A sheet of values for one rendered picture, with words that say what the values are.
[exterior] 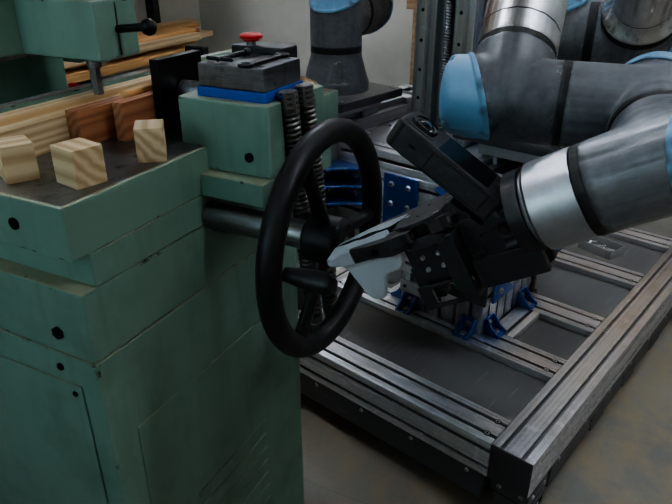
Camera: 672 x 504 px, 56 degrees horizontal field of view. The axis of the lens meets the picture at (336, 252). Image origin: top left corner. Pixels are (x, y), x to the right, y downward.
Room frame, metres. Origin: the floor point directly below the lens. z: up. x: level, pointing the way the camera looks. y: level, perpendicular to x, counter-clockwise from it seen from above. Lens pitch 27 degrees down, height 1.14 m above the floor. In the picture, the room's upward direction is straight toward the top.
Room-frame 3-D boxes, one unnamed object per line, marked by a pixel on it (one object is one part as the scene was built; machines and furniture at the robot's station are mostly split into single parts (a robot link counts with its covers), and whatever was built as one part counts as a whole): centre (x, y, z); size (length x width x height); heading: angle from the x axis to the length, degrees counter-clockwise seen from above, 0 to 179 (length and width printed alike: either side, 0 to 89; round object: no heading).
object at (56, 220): (0.86, 0.18, 0.87); 0.61 x 0.30 x 0.06; 153
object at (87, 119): (0.87, 0.28, 0.92); 0.21 x 0.02 x 0.04; 153
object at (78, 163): (0.65, 0.27, 0.92); 0.04 x 0.04 x 0.04; 52
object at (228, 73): (0.83, 0.10, 0.99); 0.13 x 0.11 x 0.06; 153
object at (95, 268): (0.82, 0.26, 0.82); 0.40 x 0.21 x 0.04; 153
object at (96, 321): (0.90, 0.42, 0.76); 0.57 x 0.45 x 0.09; 63
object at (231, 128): (0.82, 0.11, 0.91); 0.15 x 0.14 x 0.09; 153
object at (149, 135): (0.73, 0.22, 0.92); 0.04 x 0.03 x 0.04; 13
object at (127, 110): (0.88, 0.23, 0.92); 0.19 x 0.02 x 0.05; 153
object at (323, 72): (1.49, 0.00, 0.87); 0.15 x 0.15 x 0.10
